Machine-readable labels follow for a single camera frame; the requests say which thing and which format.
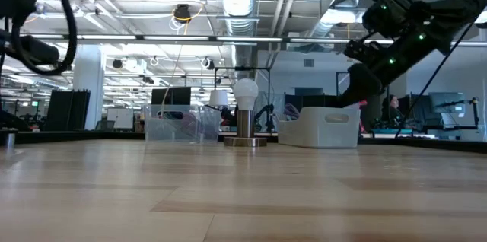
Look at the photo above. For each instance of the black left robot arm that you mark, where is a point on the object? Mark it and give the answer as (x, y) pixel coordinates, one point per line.
(34, 49)

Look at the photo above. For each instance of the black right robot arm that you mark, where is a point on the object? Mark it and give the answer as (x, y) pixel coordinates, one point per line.
(437, 21)

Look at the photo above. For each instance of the pink figure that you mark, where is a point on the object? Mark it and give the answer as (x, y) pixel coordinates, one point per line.
(362, 102)

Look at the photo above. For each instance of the person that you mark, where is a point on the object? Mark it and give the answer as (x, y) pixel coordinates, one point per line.
(393, 103)

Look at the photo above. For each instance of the white plastic bin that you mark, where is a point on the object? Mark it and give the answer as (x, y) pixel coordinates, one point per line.
(316, 135)

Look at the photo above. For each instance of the grey monitor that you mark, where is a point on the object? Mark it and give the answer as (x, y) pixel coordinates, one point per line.
(447, 101)

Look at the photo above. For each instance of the white bulb brass lamp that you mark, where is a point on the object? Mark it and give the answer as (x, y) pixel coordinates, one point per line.
(245, 91)

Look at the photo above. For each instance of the white lampshade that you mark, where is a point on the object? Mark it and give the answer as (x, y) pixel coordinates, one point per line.
(218, 98)

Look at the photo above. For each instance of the black monitor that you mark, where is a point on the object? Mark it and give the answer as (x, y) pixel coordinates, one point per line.
(175, 96)

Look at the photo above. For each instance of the clear plastic bin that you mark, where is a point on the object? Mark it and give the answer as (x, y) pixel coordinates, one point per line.
(152, 135)

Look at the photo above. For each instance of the white column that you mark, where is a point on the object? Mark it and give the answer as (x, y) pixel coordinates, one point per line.
(89, 82)

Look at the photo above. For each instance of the black partition panel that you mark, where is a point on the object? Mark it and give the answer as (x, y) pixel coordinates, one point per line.
(66, 110)

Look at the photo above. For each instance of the small metal cylinder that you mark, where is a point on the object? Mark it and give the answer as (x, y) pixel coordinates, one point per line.
(9, 140)

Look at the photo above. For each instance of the black camera stand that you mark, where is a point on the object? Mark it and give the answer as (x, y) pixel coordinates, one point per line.
(474, 112)

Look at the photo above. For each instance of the black ceiling camera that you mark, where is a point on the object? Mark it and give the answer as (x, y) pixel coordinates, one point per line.
(182, 13)

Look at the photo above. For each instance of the black aluminium table frame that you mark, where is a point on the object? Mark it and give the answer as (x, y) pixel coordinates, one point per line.
(57, 137)

